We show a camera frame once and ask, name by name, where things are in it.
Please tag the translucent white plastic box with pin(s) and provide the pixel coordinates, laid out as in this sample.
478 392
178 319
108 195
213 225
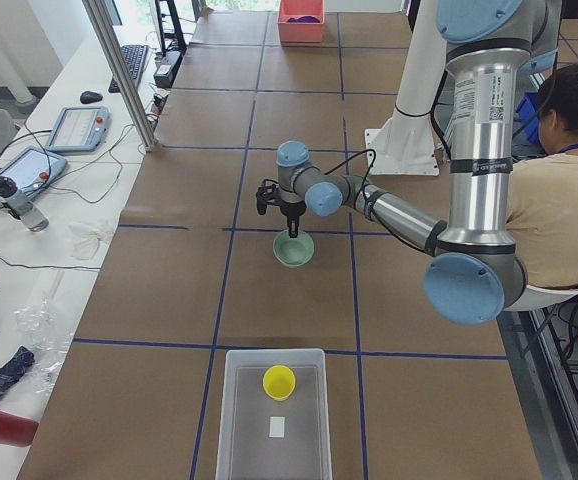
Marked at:
245 450

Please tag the crumpled white tissue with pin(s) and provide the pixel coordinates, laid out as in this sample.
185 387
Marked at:
87 238

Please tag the yellow plastic cup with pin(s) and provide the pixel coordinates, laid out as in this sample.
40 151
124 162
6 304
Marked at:
279 382

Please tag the black computer mouse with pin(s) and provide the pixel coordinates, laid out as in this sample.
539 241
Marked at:
90 97

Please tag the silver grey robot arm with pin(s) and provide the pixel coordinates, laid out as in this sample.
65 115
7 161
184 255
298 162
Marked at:
475 272

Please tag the black keyboard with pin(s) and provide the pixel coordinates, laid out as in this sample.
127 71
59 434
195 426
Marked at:
135 56

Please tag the white label in box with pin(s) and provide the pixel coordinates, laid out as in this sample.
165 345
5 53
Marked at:
277 427

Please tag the teach pendant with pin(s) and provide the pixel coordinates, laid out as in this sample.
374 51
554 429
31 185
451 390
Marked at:
34 169
79 129

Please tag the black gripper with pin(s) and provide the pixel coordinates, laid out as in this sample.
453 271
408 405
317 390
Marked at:
292 210

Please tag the clear water bottle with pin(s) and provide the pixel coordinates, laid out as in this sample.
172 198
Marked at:
21 206

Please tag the red fire extinguisher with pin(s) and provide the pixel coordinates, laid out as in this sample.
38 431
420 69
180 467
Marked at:
16 431

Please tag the pink plastic bin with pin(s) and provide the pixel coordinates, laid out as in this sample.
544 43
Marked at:
300 32

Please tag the lower teach pendant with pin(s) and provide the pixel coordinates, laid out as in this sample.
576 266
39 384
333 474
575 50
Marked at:
34 169

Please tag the folded blue umbrella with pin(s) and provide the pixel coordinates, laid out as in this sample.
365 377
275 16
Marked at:
14 370

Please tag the mint green bowl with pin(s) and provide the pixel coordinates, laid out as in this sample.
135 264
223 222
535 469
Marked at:
293 252

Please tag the upper teach pendant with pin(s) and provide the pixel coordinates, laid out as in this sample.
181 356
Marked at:
79 129

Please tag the aluminium frame post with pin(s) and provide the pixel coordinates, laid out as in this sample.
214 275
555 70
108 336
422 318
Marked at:
104 30

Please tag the black computer box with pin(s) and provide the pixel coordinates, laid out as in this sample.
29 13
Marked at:
167 69

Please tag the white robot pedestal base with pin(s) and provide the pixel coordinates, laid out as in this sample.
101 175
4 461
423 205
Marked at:
405 144

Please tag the seated person in beige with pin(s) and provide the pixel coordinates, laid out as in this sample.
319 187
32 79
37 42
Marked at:
542 212

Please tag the purple microfiber cloth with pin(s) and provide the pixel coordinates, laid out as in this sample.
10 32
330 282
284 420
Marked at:
304 19

